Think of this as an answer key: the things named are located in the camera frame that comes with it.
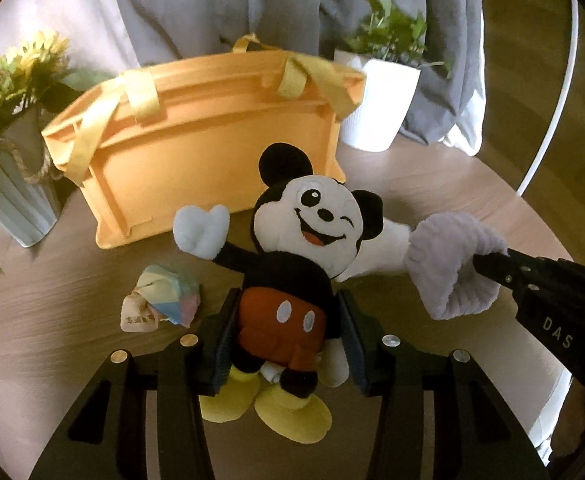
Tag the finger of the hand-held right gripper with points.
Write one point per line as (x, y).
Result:
(495, 266)

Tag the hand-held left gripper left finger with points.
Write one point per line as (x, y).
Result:
(220, 355)

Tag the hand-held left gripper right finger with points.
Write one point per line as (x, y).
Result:
(356, 347)

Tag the fluffy purple sock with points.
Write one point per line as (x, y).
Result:
(442, 270)

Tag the mouse plush toy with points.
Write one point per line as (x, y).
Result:
(302, 220)

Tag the pastel folded cloth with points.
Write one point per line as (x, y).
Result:
(167, 295)

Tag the white curtain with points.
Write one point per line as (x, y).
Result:
(72, 10)
(472, 120)

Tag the white curved tube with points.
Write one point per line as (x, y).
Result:
(555, 100)

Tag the white plant pot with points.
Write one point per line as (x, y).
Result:
(377, 105)

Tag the green potted plant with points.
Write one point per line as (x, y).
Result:
(397, 30)

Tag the grey ribbed vase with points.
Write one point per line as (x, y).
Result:
(17, 190)

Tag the sunflower bouquet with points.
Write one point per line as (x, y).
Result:
(17, 80)

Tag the grey curtain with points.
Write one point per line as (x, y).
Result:
(272, 0)

